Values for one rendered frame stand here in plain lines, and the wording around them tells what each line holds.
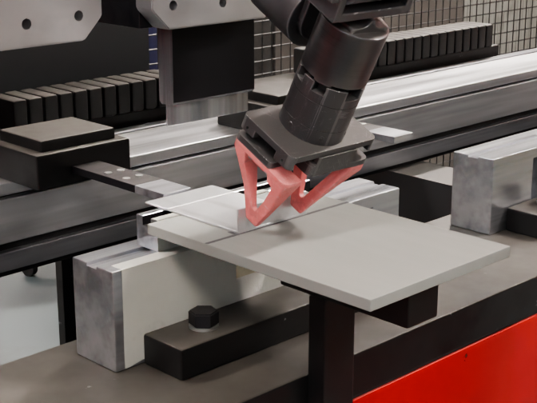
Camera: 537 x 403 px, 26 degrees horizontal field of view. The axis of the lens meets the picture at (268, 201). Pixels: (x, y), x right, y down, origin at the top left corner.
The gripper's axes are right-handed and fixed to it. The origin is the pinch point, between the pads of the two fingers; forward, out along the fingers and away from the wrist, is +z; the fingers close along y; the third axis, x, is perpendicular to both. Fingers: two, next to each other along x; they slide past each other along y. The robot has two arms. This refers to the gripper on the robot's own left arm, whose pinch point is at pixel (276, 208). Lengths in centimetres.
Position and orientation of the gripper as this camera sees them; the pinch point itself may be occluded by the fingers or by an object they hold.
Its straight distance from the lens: 102.5
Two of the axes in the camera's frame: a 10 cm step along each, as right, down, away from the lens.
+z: -3.1, 7.6, 5.7
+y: -7.2, 2.0, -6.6
